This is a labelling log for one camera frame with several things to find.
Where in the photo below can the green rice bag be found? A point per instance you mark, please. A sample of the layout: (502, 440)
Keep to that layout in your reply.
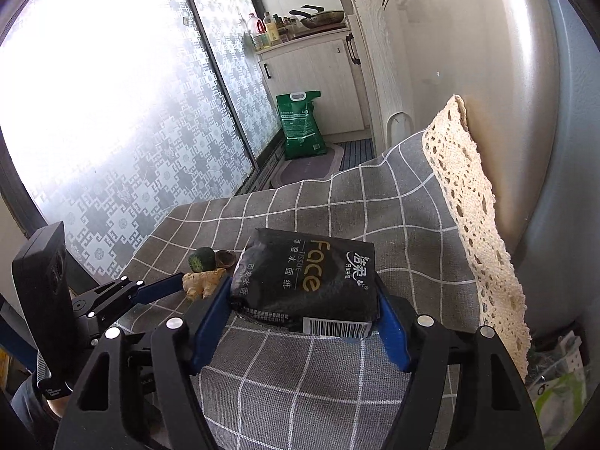
(302, 126)

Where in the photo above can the red-capped oil bottle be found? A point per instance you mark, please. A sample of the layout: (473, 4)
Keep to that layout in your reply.
(257, 33)

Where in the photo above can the black induction cooker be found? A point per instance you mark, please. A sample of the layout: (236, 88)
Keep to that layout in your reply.
(323, 29)

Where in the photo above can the green cucumber stub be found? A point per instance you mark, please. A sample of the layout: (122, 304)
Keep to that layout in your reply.
(200, 259)

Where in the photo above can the person's left forearm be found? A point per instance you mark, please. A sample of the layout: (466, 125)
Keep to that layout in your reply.
(33, 408)

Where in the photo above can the grey floor mat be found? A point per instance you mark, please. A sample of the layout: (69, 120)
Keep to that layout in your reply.
(304, 168)

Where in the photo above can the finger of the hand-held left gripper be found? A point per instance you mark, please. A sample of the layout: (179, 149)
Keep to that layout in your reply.
(159, 288)

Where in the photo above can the green white plastic bag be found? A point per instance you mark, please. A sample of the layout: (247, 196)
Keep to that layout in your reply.
(558, 384)

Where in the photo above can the tall white kitchen cabinet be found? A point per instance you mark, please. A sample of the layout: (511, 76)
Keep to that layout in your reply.
(368, 56)

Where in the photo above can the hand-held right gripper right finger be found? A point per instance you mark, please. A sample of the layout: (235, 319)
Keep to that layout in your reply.
(393, 337)

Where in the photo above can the grey checked lace-edged tablecloth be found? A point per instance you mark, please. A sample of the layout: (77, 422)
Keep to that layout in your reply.
(328, 206)

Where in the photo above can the ginger root piece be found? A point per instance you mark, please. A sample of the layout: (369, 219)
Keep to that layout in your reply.
(201, 283)

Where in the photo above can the frosted patterned sliding door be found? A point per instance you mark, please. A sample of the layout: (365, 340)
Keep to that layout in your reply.
(117, 103)

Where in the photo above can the silver refrigerator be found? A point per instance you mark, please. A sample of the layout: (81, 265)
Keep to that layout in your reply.
(492, 56)

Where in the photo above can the metal wok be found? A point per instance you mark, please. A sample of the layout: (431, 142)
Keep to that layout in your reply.
(321, 18)

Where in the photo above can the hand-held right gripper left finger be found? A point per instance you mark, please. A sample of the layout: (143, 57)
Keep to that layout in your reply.
(211, 323)

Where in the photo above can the brown nut shell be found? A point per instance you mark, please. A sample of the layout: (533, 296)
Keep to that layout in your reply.
(226, 260)

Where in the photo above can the black tissue pack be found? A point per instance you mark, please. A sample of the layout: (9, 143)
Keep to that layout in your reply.
(304, 276)

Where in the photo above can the small white swing-lid bin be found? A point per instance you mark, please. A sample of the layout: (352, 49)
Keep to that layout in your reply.
(398, 131)

